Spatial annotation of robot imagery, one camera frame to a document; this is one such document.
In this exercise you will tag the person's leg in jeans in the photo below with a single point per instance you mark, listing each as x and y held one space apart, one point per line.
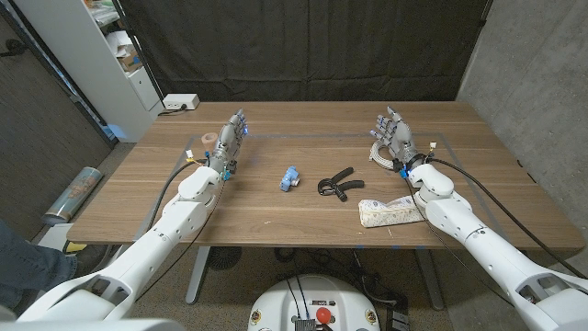
27 266

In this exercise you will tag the black shoe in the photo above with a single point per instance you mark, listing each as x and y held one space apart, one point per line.
92 259

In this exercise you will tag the blue plastic fitting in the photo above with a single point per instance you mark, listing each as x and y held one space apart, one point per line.
288 178

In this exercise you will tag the black round ribbed disc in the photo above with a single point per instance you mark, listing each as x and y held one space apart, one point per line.
224 257

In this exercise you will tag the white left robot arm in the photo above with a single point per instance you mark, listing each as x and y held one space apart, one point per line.
161 234

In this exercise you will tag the white shelf cabinet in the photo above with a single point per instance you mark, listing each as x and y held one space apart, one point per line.
92 64

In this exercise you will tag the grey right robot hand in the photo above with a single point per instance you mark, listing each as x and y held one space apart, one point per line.
402 138

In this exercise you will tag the black fabric curtain backdrop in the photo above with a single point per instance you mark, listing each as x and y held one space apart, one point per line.
303 50

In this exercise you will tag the grey table leg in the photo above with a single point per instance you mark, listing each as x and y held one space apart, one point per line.
431 280
197 276

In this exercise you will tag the white patterned pen bag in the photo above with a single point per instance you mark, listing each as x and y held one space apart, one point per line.
381 213

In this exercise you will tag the black grip trainer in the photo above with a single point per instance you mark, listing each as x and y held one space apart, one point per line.
351 185

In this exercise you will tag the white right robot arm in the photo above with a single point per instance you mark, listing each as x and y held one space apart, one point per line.
482 243

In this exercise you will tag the brown cardboard box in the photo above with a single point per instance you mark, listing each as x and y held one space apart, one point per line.
130 60

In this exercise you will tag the white power strip box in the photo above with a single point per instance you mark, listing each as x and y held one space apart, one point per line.
180 101

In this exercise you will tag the tan bandage tape roll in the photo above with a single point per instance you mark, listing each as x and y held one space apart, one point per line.
209 140

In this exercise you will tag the red emergency stop button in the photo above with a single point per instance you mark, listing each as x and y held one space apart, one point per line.
324 315

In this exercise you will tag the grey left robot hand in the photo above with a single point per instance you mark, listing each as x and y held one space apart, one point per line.
227 142

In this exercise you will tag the printed cylinder tube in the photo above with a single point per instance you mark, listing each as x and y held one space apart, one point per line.
73 195

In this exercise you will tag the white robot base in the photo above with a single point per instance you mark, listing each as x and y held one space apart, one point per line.
280 308

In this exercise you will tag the black power brick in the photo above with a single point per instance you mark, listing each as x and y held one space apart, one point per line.
398 318

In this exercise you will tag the white papers pile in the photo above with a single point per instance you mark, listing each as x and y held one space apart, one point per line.
118 42

